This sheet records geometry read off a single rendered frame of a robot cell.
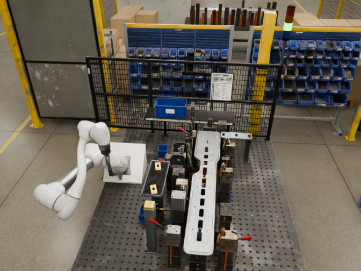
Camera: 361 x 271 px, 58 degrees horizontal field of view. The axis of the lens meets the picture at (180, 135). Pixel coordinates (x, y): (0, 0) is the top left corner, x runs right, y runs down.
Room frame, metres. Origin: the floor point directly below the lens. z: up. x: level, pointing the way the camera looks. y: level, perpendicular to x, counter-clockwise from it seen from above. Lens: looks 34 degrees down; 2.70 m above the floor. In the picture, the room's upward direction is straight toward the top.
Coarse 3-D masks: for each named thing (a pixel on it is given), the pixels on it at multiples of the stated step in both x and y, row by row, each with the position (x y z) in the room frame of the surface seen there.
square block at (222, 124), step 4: (220, 120) 2.70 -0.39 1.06; (224, 120) 2.70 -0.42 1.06; (220, 124) 2.64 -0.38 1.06; (224, 124) 2.63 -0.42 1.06; (220, 128) 2.63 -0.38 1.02; (224, 128) 2.63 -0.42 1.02; (220, 132) 2.64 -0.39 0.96; (220, 144) 2.66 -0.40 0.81; (220, 148) 2.66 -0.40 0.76; (220, 152) 2.63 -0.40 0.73
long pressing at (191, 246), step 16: (208, 144) 2.39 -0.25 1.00; (208, 160) 2.16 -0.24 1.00; (192, 176) 1.95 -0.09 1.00; (192, 192) 1.77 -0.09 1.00; (208, 192) 1.77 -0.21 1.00; (192, 208) 1.62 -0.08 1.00; (208, 208) 1.62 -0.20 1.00; (192, 224) 1.47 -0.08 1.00; (208, 224) 1.47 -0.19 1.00; (192, 240) 1.34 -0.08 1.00; (208, 240) 1.34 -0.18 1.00
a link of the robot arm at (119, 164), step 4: (112, 152) 2.23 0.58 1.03; (112, 156) 2.15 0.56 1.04; (116, 156) 2.16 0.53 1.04; (120, 156) 2.19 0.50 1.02; (104, 160) 2.17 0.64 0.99; (112, 160) 2.13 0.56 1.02; (116, 160) 2.13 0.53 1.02; (120, 160) 2.15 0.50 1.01; (124, 160) 2.19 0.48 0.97; (104, 164) 2.15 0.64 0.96; (112, 164) 2.11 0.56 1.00; (116, 164) 2.11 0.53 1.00; (120, 164) 2.13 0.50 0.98; (124, 164) 2.17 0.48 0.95; (112, 168) 2.10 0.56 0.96; (116, 168) 2.10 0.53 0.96; (120, 168) 2.13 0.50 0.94; (124, 168) 2.18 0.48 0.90; (116, 172) 2.14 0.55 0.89; (120, 172) 2.17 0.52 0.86
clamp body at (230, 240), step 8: (232, 232) 1.37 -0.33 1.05; (224, 240) 1.31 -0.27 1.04; (232, 240) 1.31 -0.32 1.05; (224, 248) 1.31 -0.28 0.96; (232, 248) 1.30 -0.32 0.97; (224, 256) 1.31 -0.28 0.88; (232, 256) 1.33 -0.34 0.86; (216, 264) 1.38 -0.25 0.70; (224, 264) 1.31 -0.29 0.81; (232, 264) 1.31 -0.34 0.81
